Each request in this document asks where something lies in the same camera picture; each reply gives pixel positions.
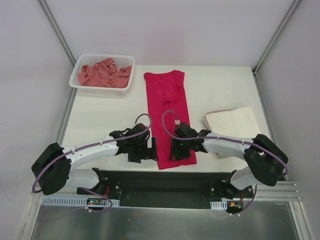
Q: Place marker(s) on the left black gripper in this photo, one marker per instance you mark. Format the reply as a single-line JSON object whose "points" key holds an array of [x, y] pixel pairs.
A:
{"points": [[146, 151]]}

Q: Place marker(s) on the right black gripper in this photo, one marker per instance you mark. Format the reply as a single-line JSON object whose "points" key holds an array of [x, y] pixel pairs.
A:
{"points": [[180, 150]]}

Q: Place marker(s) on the magenta t shirt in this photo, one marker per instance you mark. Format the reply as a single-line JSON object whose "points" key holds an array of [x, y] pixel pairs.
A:
{"points": [[165, 91]]}

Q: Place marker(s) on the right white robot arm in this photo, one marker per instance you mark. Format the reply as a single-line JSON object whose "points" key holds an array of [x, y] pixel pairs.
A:
{"points": [[266, 163]]}

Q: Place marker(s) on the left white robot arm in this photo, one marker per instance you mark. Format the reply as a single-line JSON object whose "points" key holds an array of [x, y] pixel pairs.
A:
{"points": [[58, 167]]}

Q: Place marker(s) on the folded white t shirt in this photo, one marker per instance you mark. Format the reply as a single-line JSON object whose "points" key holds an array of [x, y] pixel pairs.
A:
{"points": [[237, 123]]}

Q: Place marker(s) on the white plastic basket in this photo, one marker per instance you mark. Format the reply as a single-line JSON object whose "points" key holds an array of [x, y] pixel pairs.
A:
{"points": [[91, 59]]}

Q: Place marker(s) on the salmon pink t shirt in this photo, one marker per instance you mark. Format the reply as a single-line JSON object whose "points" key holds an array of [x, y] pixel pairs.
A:
{"points": [[105, 74]]}

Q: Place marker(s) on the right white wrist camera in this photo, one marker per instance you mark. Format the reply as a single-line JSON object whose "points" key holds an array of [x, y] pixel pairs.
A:
{"points": [[177, 122]]}

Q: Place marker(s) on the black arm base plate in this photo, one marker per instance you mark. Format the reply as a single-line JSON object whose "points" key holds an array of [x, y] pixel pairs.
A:
{"points": [[158, 189]]}

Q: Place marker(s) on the right white cable duct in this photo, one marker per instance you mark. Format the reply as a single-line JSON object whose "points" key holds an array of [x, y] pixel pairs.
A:
{"points": [[219, 205]]}

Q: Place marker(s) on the white cable duct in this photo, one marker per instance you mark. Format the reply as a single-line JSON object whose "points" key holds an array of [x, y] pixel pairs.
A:
{"points": [[71, 201], [219, 205]]}

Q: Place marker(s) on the right corner aluminium post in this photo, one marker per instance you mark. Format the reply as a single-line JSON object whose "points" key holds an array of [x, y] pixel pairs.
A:
{"points": [[294, 5]]}

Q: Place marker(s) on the corner aluminium post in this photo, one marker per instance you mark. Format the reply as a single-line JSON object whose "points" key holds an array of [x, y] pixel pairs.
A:
{"points": [[56, 29], [294, 5]]}

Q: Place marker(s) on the aluminium front rail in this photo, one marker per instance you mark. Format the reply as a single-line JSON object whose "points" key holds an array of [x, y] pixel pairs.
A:
{"points": [[282, 190]]}

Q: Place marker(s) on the left white cable duct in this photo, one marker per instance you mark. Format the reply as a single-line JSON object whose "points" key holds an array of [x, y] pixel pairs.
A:
{"points": [[71, 201]]}

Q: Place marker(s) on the left corner aluminium post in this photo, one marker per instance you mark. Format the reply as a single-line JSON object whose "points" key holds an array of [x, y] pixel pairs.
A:
{"points": [[56, 29]]}

